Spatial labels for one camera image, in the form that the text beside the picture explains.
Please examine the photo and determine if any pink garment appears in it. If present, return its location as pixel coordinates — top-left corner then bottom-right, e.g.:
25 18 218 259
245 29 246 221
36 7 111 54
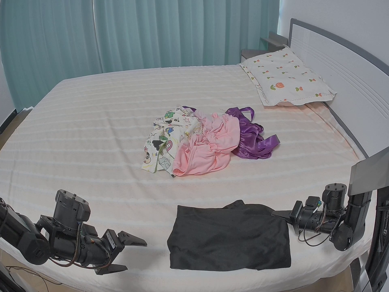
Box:
172 111 241 177

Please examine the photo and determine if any white printed garment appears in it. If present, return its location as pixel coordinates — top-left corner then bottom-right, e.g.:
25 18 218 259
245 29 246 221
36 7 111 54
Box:
141 105 202 173

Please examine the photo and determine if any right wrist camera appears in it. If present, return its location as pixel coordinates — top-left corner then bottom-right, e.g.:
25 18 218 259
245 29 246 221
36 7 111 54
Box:
305 196 322 211

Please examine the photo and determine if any black cable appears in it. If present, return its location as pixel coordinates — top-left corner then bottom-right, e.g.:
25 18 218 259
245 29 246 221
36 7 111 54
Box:
298 230 332 247
6 266 63 292

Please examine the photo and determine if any white printed pillow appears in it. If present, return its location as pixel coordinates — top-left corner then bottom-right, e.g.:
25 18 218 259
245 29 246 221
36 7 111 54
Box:
238 47 337 107

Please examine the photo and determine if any bed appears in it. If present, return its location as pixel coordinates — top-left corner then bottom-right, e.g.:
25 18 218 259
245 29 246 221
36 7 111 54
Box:
0 18 389 287

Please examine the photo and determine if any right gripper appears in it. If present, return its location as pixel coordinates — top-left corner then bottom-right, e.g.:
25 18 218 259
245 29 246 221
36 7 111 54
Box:
290 201 323 235

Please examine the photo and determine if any purple garment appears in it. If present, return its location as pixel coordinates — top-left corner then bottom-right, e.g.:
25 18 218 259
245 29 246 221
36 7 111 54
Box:
225 107 280 160

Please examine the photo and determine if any grey bedside table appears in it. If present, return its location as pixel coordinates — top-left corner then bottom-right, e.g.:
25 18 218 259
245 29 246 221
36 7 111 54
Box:
241 32 288 63

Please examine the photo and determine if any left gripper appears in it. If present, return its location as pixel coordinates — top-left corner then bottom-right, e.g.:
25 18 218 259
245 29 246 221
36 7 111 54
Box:
77 229 148 276

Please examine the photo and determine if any black polo shirt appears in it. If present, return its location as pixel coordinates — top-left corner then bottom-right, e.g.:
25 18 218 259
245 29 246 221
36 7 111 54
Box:
167 200 292 271

